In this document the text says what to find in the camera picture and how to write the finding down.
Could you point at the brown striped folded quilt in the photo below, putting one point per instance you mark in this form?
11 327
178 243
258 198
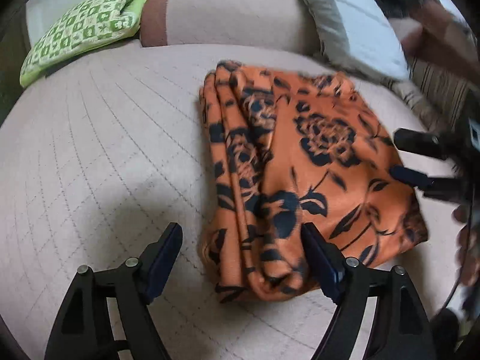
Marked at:
438 98

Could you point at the pink quilted bolster cushion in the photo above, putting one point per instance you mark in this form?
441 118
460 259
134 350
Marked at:
272 24

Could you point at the light blue grey pillow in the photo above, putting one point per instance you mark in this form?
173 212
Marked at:
357 37

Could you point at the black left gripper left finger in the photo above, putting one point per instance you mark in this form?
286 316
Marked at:
106 312

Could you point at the orange black floral blouse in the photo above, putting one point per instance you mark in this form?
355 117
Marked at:
289 149

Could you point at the pink quilted mattress cover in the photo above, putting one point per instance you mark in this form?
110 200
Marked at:
96 160

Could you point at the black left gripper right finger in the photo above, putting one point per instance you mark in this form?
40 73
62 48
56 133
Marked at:
400 327

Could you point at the green checkered pillow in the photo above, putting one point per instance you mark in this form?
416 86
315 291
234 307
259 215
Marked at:
87 26

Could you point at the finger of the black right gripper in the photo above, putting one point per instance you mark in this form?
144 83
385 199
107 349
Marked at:
425 144
438 188

